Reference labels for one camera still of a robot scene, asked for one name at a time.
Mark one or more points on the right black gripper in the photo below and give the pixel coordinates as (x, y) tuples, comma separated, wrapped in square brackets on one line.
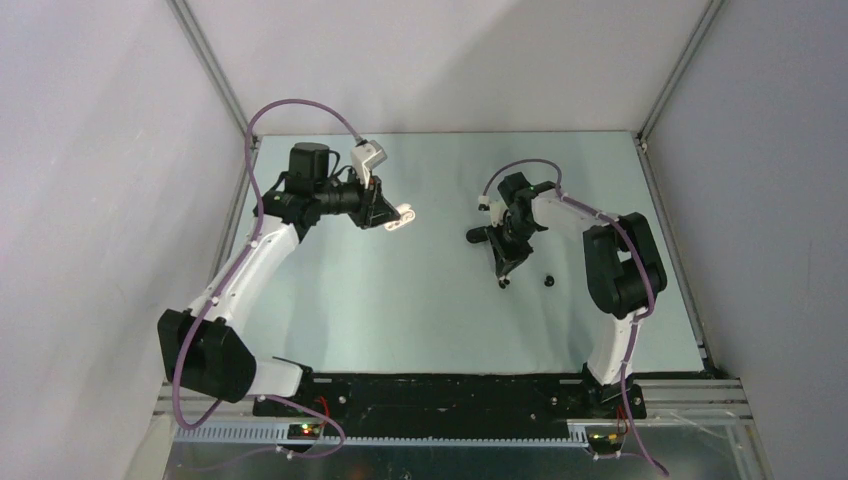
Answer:
[(507, 258)]

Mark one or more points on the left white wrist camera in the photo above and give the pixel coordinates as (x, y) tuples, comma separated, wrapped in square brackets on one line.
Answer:
[(366, 156)]

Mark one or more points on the black earbud charging case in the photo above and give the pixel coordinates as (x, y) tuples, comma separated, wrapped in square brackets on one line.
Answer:
[(477, 235)]

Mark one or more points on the right controller board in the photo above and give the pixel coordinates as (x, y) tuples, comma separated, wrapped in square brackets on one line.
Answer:
[(612, 439)]

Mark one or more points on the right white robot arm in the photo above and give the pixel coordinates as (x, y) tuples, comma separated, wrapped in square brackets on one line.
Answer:
[(624, 271)]

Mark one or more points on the white earbud charging case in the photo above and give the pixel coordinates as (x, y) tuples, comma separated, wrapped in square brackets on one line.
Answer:
[(406, 216)]

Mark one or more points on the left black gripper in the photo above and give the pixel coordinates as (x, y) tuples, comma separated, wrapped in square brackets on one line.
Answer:
[(372, 209)]

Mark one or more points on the controller board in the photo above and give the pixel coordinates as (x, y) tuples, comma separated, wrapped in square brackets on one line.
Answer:
[(304, 432), (612, 439)]

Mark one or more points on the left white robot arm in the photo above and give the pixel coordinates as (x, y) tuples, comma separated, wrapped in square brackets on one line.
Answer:
[(201, 345)]

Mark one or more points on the left controller board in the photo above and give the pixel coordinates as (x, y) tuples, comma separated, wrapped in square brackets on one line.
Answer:
[(304, 432)]

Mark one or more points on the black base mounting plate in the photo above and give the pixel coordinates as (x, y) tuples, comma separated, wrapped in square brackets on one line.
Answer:
[(465, 406)]

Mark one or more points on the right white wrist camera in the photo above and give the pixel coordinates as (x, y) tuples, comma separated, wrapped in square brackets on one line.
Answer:
[(491, 208)]

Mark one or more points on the aluminium frame rail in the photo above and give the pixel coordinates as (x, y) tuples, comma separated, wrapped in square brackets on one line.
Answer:
[(674, 400)]

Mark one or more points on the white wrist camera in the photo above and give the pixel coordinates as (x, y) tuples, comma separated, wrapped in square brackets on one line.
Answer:
[(366, 156), (491, 208)]

